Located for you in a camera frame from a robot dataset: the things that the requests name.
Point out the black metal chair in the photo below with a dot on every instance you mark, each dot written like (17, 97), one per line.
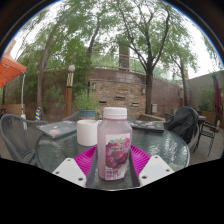
(208, 133)

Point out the white cup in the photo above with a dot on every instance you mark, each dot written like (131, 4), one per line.
(86, 132)

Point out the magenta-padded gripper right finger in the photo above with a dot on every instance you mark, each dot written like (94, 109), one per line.
(155, 168)

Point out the closed maroon umbrella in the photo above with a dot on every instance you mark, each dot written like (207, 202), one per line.
(217, 95)

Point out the grey laptop with stickers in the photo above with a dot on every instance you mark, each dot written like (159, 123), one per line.
(57, 128)

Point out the purple grape juice bottle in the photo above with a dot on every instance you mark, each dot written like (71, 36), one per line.
(114, 143)

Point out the potted plant blue pot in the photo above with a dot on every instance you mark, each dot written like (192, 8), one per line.
(86, 105)

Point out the blue yellow striped post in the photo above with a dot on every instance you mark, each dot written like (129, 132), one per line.
(38, 114)

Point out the grey metal mesh chair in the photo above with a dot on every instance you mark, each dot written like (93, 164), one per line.
(194, 140)
(18, 136)

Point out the wooden lamp post white globe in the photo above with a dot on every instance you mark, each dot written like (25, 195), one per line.
(69, 93)

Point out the orange canopy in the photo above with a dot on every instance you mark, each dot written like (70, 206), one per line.
(10, 68)

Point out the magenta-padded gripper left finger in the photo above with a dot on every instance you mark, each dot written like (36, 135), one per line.
(68, 170)

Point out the dark laptop with stickers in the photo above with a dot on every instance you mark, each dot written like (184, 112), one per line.
(147, 125)

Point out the black jacket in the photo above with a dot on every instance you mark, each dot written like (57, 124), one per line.
(182, 122)

